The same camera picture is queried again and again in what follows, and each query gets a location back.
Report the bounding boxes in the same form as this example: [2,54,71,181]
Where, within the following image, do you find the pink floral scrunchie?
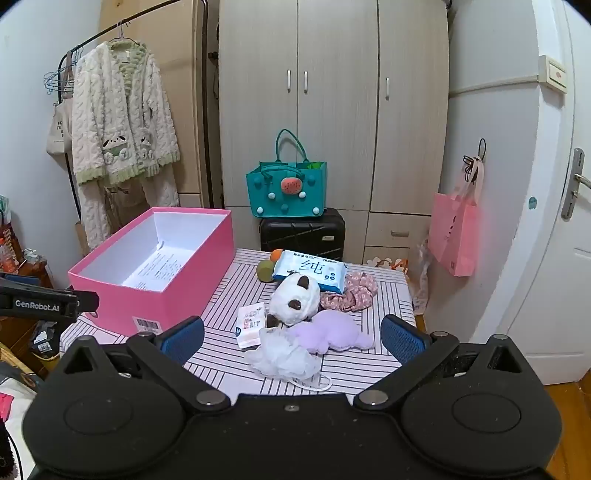
[320,272,378,313]

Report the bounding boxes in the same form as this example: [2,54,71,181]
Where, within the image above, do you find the purple plush toy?
[287,310,374,355]

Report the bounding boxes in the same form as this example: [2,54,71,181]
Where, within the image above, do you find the white tissue pack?
[235,302,266,350]

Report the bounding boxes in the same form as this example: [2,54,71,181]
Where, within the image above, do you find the blue wet wipes pack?
[273,250,346,294]

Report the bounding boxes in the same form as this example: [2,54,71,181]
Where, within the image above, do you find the green plush ball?
[256,260,274,283]

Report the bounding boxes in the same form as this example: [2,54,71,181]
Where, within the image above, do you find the white brown plush toy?
[266,273,321,328]

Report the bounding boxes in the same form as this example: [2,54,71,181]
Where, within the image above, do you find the orange plush ball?
[270,249,283,262]

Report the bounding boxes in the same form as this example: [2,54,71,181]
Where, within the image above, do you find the wooden side cabinet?
[0,257,56,379]

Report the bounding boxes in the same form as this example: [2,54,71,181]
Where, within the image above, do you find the pink cardboard box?
[68,207,235,337]

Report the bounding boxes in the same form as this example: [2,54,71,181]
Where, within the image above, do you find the white printed paper sheet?
[121,241,193,292]

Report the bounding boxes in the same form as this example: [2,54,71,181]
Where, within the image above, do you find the pink paper bag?
[428,156,484,277]

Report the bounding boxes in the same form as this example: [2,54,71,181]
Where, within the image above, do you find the black suitcase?
[259,208,346,261]

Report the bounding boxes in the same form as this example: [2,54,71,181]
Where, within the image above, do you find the white door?
[472,1,590,385]

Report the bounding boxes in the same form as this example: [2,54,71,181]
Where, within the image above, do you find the white tote bag hanging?
[45,51,74,159]

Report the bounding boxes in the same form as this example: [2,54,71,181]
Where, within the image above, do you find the teal felt handbag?
[245,128,328,219]

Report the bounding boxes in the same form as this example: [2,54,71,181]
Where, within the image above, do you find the white knitted pajama jacket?
[71,40,180,185]

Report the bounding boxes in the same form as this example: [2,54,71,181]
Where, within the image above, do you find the beige wooden wardrobe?
[99,1,449,263]

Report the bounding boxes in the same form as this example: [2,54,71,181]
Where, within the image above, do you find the black clothes rack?
[44,1,215,207]

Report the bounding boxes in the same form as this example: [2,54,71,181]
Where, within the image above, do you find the silver door handle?
[561,147,590,221]

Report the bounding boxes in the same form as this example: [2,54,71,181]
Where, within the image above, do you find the white light switch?
[538,55,568,94]

